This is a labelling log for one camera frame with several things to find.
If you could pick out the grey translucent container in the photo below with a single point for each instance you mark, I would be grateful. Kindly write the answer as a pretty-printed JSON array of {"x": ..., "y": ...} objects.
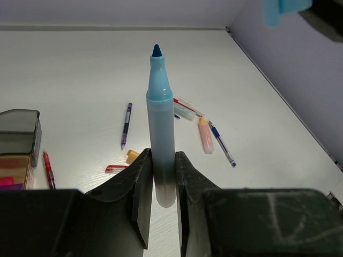
[{"x": 21, "y": 133}]

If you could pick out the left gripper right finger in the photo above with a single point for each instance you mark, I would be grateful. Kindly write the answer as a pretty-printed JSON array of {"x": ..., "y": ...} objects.
[{"x": 253, "y": 222}]

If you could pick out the blue ballpoint pen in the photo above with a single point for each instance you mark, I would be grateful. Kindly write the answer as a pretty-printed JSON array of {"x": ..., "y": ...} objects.
[{"x": 222, "y": 144}]

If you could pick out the light green marker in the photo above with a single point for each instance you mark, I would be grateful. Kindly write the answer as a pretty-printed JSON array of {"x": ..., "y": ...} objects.
[{"x": 184, "y": 112}]

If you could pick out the light blue marker cap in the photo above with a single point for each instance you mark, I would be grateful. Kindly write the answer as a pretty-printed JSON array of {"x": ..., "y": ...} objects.
[{"x": 273, "y": 9}]

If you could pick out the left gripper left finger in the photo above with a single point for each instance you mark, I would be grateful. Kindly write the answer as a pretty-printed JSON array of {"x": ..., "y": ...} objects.
[{"x": 112, "y": 219}]

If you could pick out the red gel pen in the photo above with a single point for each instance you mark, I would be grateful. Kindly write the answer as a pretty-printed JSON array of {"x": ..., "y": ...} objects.
[{"x": 49, "y": 171}]

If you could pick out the orange translucent container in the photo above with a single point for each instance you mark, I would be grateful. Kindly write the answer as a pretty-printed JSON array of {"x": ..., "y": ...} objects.
[{"x": 18, "y": 167}]

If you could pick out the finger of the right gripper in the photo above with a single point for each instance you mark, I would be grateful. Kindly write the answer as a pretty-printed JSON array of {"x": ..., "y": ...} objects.
[{"x": 325, "y": 16}]

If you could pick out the purple ink pen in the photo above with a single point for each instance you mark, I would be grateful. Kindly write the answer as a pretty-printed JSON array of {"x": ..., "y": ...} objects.
[{"x": 126, "y": 125}]

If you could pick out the orange pastel marker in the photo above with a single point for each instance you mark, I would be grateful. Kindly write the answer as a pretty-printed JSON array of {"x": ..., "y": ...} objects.
[{"x": 205, "y": 135}]

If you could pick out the red pen clear barrel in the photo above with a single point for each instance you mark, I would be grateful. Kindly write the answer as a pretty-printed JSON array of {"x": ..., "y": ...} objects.
[{"x": 188, "y": 105}]

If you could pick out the light blue marker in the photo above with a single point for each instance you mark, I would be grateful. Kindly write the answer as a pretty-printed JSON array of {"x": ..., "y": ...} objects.
[{"x": 160, "y": 110}]

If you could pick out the pink black highlighter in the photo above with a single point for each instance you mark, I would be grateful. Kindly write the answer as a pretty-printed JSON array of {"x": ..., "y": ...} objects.
[{"x": 6, "y": 181}]

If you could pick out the purple marker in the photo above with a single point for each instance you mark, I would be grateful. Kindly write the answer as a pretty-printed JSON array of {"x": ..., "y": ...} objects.
[{"x": 11, "y": 187}]

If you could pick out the red pen cap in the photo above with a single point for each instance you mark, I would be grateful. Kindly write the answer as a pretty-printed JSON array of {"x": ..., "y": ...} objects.
[{"x": 115, "y": 168}]

